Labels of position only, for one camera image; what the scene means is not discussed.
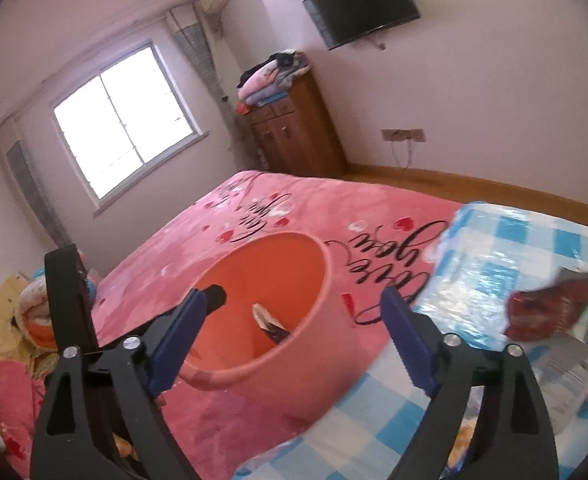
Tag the black wall television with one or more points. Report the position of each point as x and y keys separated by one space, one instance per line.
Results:
x=358 y=5

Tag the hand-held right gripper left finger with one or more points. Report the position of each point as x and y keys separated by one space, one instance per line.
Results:
x=176 y=345

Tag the blue checked cloth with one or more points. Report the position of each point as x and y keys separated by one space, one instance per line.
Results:
x=473 y=270

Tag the orange white cushion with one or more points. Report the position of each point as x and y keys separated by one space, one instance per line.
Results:
x=34 y=310

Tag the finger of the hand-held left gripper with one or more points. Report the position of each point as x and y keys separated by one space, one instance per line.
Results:
x=69 y=300

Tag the orange plastic basin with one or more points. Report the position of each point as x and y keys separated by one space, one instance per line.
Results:
x=299 y=360

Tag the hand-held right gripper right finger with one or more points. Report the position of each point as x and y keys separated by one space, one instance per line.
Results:
x=408 y=345

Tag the white standing air conditioner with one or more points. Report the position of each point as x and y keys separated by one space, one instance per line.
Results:
x=29 y=185

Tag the pile of folded clothes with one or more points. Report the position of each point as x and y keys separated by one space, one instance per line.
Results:
x=269 y=80

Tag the grey patterned curtain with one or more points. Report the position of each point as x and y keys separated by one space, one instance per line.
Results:
x=199 y=45

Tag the pink printed blanket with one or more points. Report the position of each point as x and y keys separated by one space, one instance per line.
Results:
x=174 y=240

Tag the dark wrapper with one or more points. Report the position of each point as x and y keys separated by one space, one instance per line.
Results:
x=274 y=327

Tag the brown wooden cabinet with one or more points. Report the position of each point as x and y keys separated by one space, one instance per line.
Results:
x=294 y=130

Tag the pink pillow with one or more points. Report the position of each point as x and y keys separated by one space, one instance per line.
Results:
x=11 y=395

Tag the wall socket strip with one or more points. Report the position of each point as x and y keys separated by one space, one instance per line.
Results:
x=403 y=134

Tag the white framed window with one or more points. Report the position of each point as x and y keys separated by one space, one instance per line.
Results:
x=124 y=120

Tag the red snack wrapper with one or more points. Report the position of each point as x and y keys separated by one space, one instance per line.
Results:
x=538 y=310

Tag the grey printed packet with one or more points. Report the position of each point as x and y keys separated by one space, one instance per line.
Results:
x=563 y=375

